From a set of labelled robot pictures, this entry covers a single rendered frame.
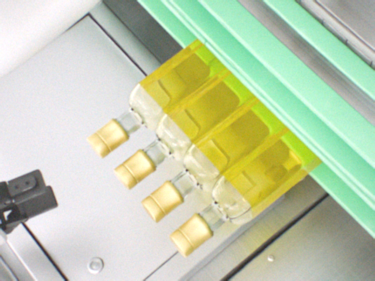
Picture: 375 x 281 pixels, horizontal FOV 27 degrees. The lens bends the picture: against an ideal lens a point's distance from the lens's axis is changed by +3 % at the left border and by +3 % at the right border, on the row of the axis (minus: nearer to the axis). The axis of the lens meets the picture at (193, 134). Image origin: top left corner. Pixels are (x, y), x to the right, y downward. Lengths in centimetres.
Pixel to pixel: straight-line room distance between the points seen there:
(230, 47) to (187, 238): 25
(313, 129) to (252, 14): 15
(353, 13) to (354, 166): 17
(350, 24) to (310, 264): 37
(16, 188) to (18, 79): 30
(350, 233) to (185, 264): 24
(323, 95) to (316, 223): 30
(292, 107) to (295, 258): 25
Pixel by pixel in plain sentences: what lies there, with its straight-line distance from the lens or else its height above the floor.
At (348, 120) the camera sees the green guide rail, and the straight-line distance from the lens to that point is 85.
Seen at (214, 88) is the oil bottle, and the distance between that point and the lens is 100.
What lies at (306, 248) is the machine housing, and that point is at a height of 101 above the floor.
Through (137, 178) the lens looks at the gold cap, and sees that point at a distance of 97.
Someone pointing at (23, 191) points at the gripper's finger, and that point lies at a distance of 97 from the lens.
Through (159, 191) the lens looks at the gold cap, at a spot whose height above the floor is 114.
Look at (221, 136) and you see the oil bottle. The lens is 96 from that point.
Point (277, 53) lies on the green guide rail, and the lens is 89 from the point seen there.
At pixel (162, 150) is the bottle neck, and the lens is 98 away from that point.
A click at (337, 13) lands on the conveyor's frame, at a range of 90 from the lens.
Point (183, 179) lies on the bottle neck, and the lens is 96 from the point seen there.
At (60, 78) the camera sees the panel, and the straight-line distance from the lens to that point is 122.
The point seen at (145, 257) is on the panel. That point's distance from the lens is 108.
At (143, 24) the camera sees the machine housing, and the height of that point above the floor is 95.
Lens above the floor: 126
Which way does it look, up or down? 12 degrees down
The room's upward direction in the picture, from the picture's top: 128 degrees counter-clockwise
